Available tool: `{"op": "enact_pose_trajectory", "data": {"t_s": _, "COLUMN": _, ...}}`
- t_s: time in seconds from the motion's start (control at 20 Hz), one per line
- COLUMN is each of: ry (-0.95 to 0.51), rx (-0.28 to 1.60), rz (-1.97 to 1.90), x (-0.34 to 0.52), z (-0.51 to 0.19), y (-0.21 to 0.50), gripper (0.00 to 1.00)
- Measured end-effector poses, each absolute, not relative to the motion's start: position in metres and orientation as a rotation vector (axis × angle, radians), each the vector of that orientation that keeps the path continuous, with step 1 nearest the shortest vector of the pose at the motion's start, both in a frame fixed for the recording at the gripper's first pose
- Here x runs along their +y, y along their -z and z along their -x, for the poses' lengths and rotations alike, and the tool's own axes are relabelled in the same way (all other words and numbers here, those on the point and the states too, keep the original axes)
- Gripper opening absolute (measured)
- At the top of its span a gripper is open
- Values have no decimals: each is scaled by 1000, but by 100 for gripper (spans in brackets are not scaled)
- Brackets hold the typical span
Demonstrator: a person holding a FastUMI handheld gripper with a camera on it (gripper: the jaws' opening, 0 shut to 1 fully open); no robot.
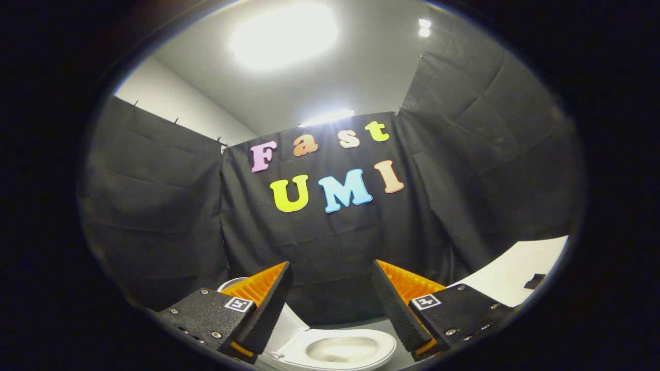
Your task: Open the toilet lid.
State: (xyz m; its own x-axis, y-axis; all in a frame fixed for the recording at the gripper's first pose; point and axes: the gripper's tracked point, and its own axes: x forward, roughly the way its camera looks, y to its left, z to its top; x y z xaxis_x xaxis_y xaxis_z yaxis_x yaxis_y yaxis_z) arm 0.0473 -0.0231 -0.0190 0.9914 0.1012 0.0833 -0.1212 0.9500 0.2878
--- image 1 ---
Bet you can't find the large round ceiling light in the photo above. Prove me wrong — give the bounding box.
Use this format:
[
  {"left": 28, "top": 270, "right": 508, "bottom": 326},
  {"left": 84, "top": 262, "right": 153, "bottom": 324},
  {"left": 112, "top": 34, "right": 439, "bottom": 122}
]
[{"left": 229, "top": 3, "right": 340, "bottom": 72}]

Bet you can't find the white toilet bowl with seat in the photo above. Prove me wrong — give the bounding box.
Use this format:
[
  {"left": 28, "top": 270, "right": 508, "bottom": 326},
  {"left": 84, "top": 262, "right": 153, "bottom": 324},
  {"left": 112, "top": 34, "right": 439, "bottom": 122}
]
[{"left": 268, "top": 329, "right": 398, "bottom": 371}]

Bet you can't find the black backdrop cloth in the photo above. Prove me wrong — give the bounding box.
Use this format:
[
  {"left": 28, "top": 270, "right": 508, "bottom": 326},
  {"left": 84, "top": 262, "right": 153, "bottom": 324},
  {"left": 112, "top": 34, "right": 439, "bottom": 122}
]
[{"left": 77, "top": 10, "right": 586, "bottom": 325}]

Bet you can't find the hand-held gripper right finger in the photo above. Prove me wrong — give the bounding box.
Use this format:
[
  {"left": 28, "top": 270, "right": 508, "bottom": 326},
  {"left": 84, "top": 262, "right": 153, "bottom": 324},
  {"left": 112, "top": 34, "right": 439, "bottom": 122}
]
[{"left": 371, "top": 259, "right": 514, "bottom": 361}]

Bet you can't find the white toilet tank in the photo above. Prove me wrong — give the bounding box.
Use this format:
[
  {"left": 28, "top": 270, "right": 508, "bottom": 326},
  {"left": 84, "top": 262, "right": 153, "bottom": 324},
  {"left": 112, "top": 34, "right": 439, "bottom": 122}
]
[{"left": 217, "top": 277, "right": 249, "bottom": 293}]

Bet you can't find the white drawer cabinet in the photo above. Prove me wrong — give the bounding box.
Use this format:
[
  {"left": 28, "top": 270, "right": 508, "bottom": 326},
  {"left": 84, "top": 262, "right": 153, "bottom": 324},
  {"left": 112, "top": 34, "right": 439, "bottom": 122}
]
[{"left": 448, "top": 235, "right": 569, "bottom": 309}]

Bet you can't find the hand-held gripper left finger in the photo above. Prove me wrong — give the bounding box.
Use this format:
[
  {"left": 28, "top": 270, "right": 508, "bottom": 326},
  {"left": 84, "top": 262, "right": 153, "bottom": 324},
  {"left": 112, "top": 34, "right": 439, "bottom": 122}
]
[{"left": 155, "top": 261, "right": 293, "bottom": 362}]

